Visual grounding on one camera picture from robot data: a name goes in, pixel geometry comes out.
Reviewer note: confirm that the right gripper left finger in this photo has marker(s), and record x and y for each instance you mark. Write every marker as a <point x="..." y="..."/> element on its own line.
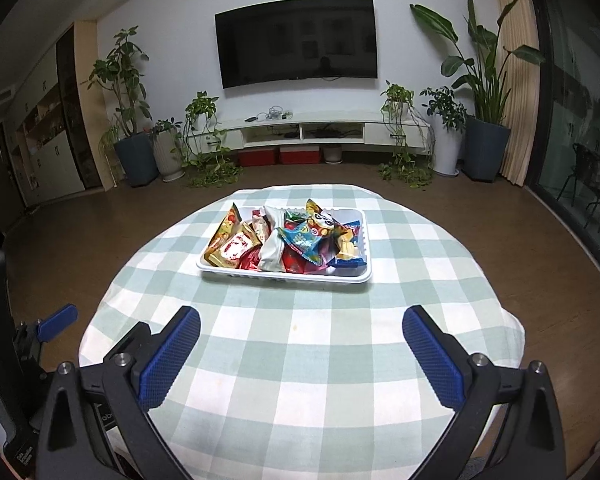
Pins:
<point x="85" y="402"/>

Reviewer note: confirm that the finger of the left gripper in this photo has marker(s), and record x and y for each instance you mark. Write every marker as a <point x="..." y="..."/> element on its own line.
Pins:
<point x="49" y="328"/>

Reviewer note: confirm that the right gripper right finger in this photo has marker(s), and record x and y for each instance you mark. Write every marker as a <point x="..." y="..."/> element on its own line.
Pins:
<point x="530" y="443"/>

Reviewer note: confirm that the gold red snack packet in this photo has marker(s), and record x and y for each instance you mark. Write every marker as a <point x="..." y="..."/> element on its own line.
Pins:
<point x="229" y="254"/>

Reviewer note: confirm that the orange black snack bag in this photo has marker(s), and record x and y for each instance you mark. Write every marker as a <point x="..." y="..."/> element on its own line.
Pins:
<point x="227" y="228"/>

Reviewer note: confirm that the white grey snack bag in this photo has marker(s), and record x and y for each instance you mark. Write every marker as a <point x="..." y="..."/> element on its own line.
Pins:
<point x="271" y="251"/>

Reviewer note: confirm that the pink snack packet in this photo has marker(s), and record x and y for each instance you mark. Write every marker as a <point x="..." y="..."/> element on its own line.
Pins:
<point x="296" y="264"/>

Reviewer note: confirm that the green snack packet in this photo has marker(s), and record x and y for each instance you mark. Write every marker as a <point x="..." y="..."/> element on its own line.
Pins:
<point x="294" y="217"/>

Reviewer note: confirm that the panda blue snack bag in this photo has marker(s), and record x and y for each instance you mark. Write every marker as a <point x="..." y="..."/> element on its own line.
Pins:
<point x="314" y="238"/>

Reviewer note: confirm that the blue yellow cake packet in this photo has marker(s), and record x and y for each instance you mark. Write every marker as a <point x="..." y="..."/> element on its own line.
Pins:
<point x="349" y="253"/>

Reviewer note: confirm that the red Mylikes chocolate bag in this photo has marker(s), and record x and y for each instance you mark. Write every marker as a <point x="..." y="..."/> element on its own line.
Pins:
<point x="250" y="260"/>

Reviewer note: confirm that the pale pink packet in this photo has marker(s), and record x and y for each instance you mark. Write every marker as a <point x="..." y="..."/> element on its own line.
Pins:
<point x="260" y="224"/>

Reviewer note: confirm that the tall plant dark pot left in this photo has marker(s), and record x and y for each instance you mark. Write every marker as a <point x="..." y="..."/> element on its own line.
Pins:
<point x="118" y="73"/>

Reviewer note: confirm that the wooden shelving cabinet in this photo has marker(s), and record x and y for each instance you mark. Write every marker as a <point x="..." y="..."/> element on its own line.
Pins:
<point x="50" y="130"/>

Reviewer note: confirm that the green white checkered tablecloth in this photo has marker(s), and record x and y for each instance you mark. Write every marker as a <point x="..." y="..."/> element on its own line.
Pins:
<point x="304" y="380"/>

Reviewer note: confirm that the plant in white pot left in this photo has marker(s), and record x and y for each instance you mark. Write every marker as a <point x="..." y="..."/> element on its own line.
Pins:
<point x="167" y="152"/>

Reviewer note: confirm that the plant in white pot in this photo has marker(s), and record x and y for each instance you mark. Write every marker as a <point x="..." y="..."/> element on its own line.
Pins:
<point x="448" y="120"/>
<point x="167" y="152"/>

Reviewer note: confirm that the trailing vine plant left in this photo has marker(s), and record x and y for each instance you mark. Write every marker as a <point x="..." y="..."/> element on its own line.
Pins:
<point x="205" y="155"/>

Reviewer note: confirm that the trailing vine plant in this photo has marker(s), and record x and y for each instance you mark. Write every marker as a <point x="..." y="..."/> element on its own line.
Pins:
<point x="205" y="155"/>
<point x="410" y="159"/>

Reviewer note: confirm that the red storage box left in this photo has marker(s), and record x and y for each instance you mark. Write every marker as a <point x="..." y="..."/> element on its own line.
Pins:
<point x="257" y="157"/>

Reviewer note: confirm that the red storage box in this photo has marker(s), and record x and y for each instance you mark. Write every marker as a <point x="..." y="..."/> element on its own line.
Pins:
<point x="300" y="155"/>
<point x="257" y="157"/>

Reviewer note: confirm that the red storage box right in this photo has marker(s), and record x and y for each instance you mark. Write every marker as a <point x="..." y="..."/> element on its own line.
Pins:
<point x="300" y="155"/>

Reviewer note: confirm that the black outdoor chair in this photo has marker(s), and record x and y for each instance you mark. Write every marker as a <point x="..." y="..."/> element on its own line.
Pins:
<point x="584" y="176"/>

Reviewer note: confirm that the trailing vine plant right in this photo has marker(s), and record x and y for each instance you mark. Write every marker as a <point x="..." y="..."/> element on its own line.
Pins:
<point x="410" y="159"/>

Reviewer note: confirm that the white tv cabinet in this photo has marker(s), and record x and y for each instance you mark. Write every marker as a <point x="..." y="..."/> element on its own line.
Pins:
<point x="345" y="127"/>

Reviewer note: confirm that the plant in white pot right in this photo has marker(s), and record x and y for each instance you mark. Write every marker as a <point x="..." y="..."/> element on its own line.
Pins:
<point x="448" y="120"/>

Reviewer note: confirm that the large leaf plant dark pot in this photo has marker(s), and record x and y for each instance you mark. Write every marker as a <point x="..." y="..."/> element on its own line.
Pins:
<point x="485" y="76"/>

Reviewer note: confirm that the beige curtain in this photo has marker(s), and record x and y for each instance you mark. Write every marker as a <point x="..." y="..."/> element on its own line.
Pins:
<point x="521" y="111"/>

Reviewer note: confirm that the black wall television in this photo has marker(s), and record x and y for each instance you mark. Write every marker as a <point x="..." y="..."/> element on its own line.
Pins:
<point x="295" y="40"/>

